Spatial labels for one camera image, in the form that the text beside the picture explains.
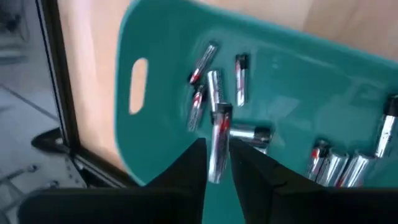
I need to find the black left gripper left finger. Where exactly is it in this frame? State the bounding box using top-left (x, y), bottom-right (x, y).
top-left (145, 138), bottom-right (208, 224)

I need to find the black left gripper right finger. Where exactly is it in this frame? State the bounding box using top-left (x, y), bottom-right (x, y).
top-left (229, 138), bottom-right (326, 224)

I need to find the light teal plastic bin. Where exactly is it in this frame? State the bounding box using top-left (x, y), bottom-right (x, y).
top-left (114, 0), bottom-right (398, 224)

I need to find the grey metal base plate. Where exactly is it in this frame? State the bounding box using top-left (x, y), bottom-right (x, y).
top-left (0, 155), bottom-right (88, 224)

